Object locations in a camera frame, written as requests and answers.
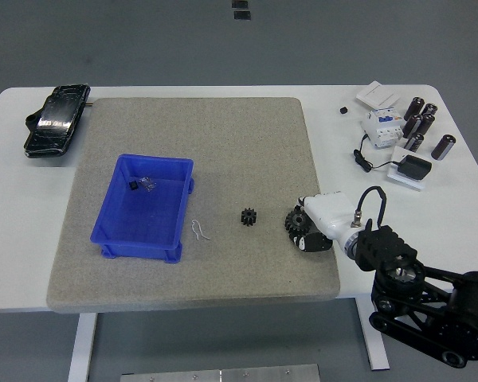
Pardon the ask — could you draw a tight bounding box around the black taped device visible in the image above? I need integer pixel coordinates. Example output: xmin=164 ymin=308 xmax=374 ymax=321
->
xmin=22 ymin=83 xmax=92 ymax=159

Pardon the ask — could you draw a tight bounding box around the blue plastic box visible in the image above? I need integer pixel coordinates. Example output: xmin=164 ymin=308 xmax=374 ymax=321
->
xmin=88 ymin=154 xmax=195 ymax=265

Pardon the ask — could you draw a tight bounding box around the grey metal plate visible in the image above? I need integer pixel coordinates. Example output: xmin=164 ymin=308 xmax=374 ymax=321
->
xmin=120 ymin=364 xmax=320 ymax=382

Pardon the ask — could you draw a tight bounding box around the white switch panel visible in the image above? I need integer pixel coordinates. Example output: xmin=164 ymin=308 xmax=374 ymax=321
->
xmin=355 ymin=80 xmax=402 ymax=109

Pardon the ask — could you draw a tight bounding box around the white circuit breaker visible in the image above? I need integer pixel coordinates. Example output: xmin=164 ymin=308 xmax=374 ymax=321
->
xmin=360 ymin=107 xmax=406 ymax=150

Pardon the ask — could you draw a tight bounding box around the white table leg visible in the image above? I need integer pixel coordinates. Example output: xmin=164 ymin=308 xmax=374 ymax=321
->
xmin=356 ymin=298 xmax=390 ymax=371
xmin=67 ymin=312 xmax=99 ymax=382

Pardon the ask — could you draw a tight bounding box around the black power adapter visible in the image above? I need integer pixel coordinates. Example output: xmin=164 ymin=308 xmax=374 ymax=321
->
xmin=398 ymin=154 xmax=433 ymax=181

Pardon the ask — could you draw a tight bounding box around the small black gear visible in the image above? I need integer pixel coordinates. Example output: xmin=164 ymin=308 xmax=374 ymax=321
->
xmin=238 ymin=207 xmax=264 ymax=229

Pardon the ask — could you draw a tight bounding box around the white flat plate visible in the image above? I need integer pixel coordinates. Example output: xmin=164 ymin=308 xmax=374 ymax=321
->
xmin=386 ymin=145 xmax=427 ymax=192

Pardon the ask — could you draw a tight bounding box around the black adapter cord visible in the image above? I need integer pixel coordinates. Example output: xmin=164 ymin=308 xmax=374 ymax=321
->
xmin=353 ymin=134 xmax=403 ymax=173

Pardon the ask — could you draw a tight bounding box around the large black gear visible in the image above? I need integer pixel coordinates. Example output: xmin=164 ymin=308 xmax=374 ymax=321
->
xmin=284 ymin=206 xmax=314 ymax=240

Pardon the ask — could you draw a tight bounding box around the thin white wire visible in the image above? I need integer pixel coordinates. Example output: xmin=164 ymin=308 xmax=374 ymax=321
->
xmin=190 ymin=218 xmax=212 ymax=242

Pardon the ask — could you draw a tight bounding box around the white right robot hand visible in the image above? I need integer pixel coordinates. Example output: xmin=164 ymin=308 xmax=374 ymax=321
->
xmin=288 ymin=190 xmax=362 ymax=254

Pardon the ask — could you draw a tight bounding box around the grey-brown mat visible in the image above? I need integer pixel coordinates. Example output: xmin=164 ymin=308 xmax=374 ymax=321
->
xmin=45 ymin=96 xmax=342 ymax=314

